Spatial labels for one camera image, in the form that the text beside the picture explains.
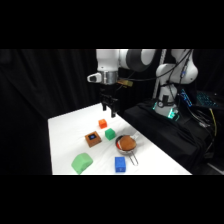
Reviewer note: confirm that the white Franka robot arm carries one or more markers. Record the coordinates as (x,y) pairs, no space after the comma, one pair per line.
(108,60)

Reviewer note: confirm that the small orange-red block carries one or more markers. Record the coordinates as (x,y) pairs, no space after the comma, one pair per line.
(102,123)

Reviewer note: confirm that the brown block with blue top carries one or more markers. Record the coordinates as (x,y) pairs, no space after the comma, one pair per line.
(93,139)

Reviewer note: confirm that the orange-brown bread in strainer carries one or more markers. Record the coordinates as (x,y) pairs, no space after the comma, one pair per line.
(127,143)

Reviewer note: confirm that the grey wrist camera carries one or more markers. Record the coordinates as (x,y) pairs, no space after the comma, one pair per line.
(93,77)

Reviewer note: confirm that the keyboard with blue backlight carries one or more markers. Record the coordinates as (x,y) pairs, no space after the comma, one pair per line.
(206,99)

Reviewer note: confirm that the black curtain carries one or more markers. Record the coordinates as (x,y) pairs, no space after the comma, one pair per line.
(43,83)

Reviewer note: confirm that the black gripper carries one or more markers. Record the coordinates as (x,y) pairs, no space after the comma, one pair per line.
(108,93)

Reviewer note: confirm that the small green block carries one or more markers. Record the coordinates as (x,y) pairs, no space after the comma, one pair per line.
(110,134)

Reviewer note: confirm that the large light green block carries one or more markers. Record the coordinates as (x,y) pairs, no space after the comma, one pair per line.
(82,162)

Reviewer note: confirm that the black robot stand with cloth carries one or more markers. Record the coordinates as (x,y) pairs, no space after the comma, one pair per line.
(166,133)

